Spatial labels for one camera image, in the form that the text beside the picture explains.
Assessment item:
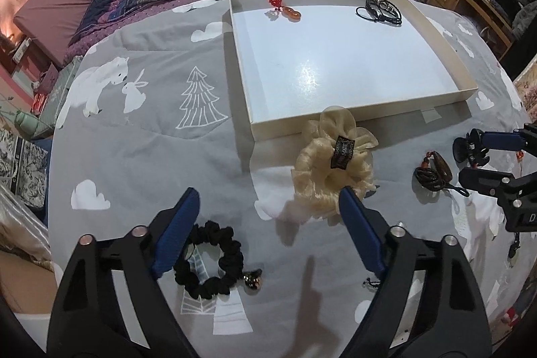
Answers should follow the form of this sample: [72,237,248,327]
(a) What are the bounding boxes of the floral beige curtain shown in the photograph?
[512,62,537,120]

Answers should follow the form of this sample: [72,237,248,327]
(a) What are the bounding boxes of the cream organza scrunchie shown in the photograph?
[290,105,379,218]

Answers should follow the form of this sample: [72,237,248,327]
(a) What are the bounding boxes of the white shallow tray box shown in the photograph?
[228,0,479,143]

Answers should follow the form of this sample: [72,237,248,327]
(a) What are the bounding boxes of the black cord bracelets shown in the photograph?
[355,0,404,28]

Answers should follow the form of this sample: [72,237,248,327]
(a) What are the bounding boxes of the black hair claw clip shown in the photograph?
[452,129,490,166]

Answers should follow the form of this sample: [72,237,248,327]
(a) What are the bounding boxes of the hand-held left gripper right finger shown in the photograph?
[338,186,492,358]

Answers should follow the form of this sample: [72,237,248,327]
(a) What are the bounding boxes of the black scrunchie with metal charm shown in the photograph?
[173,220,264,299]

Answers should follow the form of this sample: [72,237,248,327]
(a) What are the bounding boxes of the black white printed bag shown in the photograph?
[0,127,50,208]

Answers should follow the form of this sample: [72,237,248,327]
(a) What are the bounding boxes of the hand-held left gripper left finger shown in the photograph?
[46,187,200,358]

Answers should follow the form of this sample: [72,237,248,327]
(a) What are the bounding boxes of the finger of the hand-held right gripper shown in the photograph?
[479,123,537,154]
[458,167,537,200]

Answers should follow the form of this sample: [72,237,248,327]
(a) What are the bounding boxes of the grey bear print blanket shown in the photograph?
[52,0,530,358]

